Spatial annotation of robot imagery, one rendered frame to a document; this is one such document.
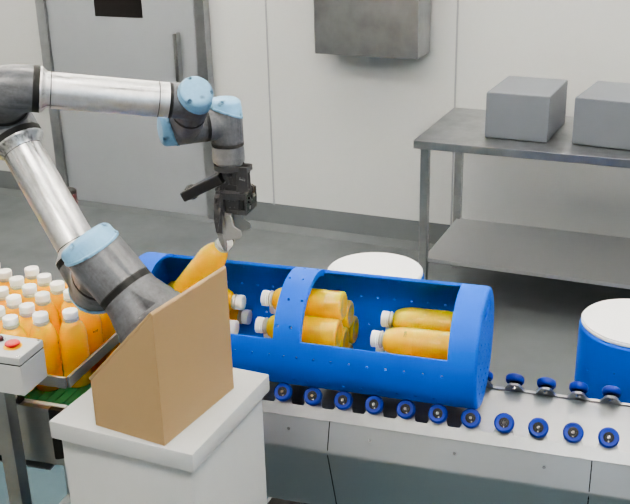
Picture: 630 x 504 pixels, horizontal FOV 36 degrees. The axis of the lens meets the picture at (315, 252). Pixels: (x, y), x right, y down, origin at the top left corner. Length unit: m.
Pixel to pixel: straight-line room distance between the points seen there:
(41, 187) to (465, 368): 0.98
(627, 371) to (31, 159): 1.48
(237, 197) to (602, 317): 0.99
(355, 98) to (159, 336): 4.09
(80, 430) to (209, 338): 0.30
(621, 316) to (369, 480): 0.78
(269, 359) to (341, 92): 3.61
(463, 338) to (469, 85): 3.45
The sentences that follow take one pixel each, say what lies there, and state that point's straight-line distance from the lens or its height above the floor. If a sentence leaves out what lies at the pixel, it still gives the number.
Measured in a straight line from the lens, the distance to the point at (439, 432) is 2.27.
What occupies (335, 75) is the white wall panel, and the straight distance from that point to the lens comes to 5.72.
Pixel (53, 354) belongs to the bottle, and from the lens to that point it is 2.54.
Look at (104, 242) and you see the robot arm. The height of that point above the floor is 1.47.
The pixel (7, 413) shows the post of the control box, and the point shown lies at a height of 0.92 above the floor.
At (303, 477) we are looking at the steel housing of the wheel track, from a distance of 2.46.
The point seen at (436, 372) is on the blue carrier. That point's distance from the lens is 2.16.
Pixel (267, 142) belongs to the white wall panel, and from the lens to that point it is 6.01.
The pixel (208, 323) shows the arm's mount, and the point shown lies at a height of 1.33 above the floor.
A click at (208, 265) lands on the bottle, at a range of 2.35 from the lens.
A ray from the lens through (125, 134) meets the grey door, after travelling 6.48.
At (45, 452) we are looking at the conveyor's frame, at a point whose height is 0.77.
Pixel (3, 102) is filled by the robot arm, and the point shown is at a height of 1.71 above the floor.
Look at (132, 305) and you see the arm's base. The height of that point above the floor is 1.37.
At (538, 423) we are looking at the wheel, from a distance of 2.23.
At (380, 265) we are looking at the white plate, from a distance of 2.85.
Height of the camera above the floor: 2.14
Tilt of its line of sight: 22 degrees down
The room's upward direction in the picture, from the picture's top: 1 degrees counter-clockwise
